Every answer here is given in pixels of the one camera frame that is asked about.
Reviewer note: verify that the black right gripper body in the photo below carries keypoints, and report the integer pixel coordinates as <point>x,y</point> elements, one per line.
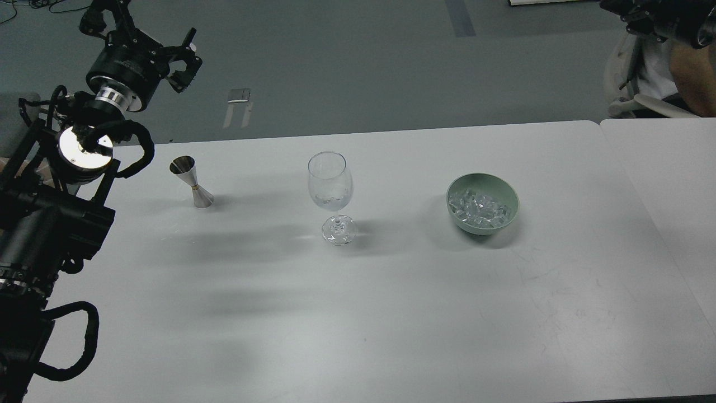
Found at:
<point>680,20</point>

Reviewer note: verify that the white office chair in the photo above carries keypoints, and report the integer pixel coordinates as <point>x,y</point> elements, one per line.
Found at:
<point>619,83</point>

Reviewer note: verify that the clear wine glass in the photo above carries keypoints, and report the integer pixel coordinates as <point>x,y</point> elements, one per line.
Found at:
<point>331,187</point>

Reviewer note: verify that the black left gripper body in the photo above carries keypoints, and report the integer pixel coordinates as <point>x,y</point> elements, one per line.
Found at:
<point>133,65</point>

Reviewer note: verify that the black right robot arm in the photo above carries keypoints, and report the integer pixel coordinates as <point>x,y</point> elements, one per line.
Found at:
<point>708,29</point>

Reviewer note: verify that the steel double cocktail jigger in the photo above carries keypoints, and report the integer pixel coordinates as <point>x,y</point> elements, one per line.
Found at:
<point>184,168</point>

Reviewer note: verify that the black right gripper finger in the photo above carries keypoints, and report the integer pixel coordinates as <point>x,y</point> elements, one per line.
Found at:
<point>639,16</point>

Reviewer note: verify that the pile of clear ice cubes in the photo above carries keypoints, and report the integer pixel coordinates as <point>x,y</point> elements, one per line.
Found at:
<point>477,209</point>

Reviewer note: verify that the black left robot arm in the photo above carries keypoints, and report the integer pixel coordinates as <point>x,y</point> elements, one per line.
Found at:
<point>55,184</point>

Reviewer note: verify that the green bowl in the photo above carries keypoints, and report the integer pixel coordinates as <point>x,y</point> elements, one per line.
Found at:
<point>491,185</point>

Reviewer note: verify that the white board on floor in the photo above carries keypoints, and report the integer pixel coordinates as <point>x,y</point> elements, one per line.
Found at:
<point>540,3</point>

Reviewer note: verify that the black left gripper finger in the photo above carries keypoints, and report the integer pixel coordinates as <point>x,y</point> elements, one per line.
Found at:
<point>180,79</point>
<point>112,22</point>

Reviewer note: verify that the grey chair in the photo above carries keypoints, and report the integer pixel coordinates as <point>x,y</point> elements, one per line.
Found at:
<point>13,127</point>

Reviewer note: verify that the silver floor plate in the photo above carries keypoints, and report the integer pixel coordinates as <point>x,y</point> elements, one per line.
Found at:
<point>239,95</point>

